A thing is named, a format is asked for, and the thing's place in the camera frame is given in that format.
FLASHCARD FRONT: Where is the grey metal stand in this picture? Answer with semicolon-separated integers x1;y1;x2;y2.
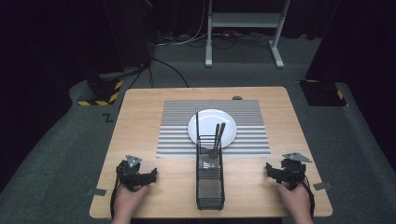
204;0;291;69

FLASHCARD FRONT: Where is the person's left hand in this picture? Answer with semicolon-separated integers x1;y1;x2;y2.
112;184;151;219

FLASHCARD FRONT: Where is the black yellow striped base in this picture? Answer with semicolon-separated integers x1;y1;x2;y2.
77;78;124;107

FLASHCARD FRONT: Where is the grey tape strip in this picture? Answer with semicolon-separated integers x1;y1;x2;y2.
87;188;107;197
313;181;333;191

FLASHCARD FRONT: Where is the bundle of dark floor cables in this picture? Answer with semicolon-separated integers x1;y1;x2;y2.
155;30;273;50

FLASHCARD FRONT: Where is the silver table knife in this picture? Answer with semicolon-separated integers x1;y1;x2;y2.
194;107;201;147

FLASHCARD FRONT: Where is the black wire cutlery basket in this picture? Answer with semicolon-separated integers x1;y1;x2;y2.
195;134;226;211

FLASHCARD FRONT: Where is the black floor cable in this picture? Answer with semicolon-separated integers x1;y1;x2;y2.
151;57;191;89

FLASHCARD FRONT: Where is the dark metal spoon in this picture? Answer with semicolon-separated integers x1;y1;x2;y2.
207;122;220;159

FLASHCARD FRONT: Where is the dark metal fork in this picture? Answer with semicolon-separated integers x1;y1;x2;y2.
212;121;227;160

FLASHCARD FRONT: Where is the grey striped placemat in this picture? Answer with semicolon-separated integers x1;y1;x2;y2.
155;99;272;159

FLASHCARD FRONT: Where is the white plate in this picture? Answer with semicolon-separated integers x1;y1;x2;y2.
187;108;238;148

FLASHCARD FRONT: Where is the left hand-held gripper cable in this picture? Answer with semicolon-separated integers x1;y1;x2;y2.
109;166;123;219

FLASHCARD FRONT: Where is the right hand-held gripper cable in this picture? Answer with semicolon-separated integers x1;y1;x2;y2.
302;174;316;219

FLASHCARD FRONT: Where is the person's right hand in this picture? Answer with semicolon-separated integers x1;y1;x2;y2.
277;182;313;219

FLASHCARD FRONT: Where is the black column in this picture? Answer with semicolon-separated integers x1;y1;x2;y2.
103;0;157;70

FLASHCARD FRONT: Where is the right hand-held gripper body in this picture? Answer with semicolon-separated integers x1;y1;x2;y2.
278;151;313;191

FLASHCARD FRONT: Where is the hand-held gripper cable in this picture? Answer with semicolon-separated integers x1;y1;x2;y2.
109;166;123;219
302;174;316;219

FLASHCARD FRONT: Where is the white floor cable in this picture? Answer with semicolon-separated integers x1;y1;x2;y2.
154;0;210;49

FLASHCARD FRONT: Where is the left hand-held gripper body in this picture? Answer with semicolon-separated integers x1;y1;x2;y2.
116;154;151;191

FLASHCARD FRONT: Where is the black base with yellow corner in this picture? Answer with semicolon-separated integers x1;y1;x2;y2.
298;79;348;107

